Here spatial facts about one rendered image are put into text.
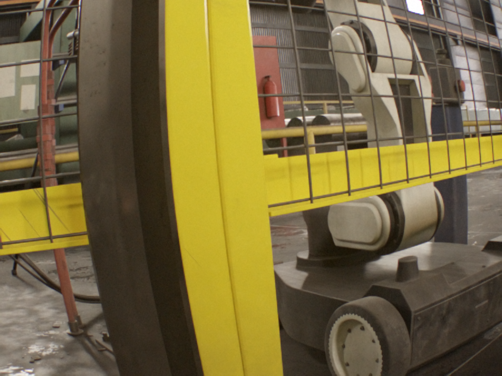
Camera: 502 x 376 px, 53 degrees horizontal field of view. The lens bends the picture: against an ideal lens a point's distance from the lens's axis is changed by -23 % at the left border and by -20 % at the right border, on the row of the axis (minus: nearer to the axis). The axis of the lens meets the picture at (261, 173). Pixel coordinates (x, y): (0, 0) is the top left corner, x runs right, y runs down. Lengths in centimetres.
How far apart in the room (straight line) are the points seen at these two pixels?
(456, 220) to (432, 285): 103
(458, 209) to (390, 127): 87
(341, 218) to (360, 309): 39
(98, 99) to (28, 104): 631
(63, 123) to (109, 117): 890
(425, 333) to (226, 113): 55
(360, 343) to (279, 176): 40
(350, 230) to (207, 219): 73
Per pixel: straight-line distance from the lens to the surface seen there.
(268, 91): 811
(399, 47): 124
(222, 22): 57
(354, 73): 119
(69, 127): 926
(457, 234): 200
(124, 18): 35
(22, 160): 377
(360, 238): 123
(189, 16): 55
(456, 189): 198
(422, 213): 121
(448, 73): 196
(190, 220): 54
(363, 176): 73
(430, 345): 98
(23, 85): 665
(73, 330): 154
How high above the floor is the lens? 46
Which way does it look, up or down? 3 degrees down
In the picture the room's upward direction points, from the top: 5 degrees counter-clockwise
